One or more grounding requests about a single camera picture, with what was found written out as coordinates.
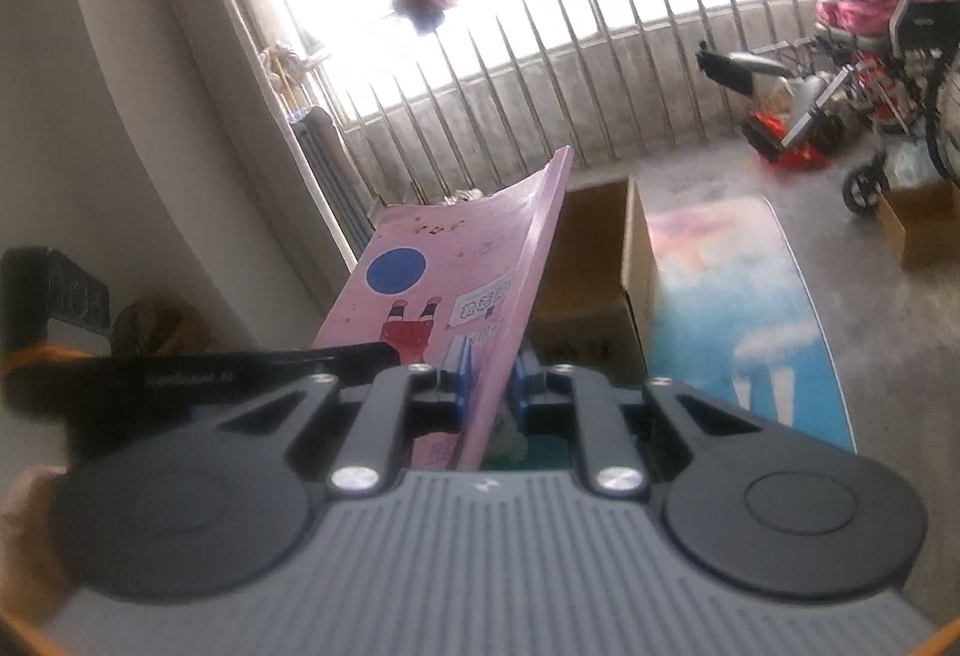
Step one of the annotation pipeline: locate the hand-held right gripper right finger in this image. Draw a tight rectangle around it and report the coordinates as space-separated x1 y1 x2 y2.
510 342 760 498

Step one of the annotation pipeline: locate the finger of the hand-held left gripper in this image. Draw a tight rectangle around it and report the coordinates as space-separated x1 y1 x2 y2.
307 341 392 377

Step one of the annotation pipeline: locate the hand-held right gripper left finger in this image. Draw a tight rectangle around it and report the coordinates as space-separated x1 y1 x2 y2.
216 336 475 498

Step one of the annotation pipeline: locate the pink illustrated book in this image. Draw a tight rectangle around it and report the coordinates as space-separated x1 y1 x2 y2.
310 146 576 471

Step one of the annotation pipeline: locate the large cardboard box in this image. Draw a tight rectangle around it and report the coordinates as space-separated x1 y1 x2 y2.
527 176 659 388

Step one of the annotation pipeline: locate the grey radiator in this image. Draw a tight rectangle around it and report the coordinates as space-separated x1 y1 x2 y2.
289 104 377 253

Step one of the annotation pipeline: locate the beach print floor mat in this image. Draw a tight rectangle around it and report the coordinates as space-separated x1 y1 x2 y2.
480 194 857 473

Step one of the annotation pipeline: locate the red plastic bag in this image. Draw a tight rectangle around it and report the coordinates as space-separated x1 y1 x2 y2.
741 108 827 171

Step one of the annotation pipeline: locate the small open cardboard box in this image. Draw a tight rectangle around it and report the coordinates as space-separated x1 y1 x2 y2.
876 178 960 272

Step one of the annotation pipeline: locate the white plastic bag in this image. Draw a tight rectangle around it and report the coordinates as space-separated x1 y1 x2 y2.
885 138 940 186

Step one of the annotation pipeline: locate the wheelchair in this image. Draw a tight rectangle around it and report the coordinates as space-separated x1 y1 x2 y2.
696 0 960 216

